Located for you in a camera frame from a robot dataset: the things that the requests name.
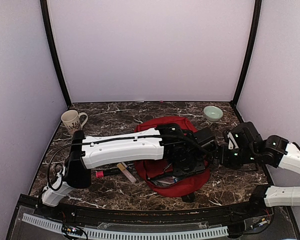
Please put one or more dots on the red student backpack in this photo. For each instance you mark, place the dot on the red student backpack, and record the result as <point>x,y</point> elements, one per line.
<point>180,185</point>

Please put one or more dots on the pink black highlighter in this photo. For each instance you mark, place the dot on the pink black highlighter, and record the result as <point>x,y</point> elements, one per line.
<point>107,172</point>

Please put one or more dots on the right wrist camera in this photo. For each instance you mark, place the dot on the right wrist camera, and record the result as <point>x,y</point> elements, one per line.
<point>232,144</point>

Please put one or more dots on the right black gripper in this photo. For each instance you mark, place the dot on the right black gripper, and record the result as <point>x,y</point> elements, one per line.
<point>224,160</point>

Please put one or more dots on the celadon bowl far right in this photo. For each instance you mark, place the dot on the celadon bowl far right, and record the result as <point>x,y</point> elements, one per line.
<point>213,113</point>

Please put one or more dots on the black frame post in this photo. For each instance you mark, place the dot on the black frame post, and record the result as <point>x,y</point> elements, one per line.
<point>249,51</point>
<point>53,51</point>

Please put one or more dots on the right black frame post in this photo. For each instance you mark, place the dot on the right black frame post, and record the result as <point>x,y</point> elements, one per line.
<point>249,51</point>

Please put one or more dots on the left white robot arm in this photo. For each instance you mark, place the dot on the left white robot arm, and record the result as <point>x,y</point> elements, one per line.
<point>90,152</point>

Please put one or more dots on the pale yellow highlighter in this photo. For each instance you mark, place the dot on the pale yellow highlighter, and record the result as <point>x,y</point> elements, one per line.
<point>123,168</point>

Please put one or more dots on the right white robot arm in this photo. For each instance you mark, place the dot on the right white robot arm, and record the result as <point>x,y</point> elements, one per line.
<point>277,152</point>

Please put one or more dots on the dog cover book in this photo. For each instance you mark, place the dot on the dog cover book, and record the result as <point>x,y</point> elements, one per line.
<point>172,180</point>

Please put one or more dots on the cream patterned mug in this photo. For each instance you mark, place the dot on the cream patterned mug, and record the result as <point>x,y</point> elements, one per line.
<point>74,120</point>

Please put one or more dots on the left black frame post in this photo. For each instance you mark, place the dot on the left black frame post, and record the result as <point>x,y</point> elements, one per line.
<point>53,51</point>

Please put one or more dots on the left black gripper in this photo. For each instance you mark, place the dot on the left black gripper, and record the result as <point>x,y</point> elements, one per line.
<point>201,167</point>

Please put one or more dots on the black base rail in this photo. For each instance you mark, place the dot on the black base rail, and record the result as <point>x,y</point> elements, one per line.
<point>222,214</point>

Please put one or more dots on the white slotted cable duct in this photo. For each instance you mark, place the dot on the white slotted cable duct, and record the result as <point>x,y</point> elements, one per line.
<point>111,231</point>

